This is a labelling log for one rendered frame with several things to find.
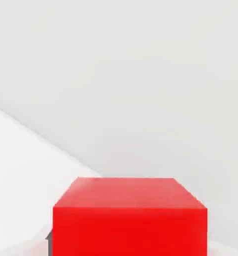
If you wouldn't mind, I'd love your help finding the small red cube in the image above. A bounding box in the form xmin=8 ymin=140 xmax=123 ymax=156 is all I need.
xmin=52 ymin=176 xmax=209 ymax=256

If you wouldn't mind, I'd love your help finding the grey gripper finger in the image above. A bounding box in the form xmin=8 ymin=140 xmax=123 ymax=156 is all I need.
xmin=29 ymin=229 xmax=54 ymax=256

